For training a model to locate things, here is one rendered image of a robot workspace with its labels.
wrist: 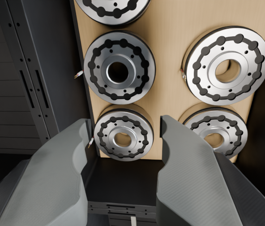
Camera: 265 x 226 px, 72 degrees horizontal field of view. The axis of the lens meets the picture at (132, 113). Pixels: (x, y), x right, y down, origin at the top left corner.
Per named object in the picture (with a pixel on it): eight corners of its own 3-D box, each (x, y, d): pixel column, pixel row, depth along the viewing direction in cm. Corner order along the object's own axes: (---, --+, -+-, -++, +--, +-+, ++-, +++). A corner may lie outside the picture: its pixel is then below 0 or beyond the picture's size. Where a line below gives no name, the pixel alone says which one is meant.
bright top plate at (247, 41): (185, 33, 23) (186, 33, 22) (276, 21, 21) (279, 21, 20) (185, 106, 27) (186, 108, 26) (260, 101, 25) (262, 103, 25)
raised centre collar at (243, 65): (207, 52, 23) (208, 53, 22) (250, 48, 22) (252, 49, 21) (205, 89, 25) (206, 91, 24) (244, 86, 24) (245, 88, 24)
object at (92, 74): (79, 33, 24) (77, 34, 24) (155, 30, 23) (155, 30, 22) (90, 102, 29) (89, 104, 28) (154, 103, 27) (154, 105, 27)
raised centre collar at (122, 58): (99, 54, 25) (97, 54, 24) (135, 53, 24) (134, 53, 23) (103, 88, 27) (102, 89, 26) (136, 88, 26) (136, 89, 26)
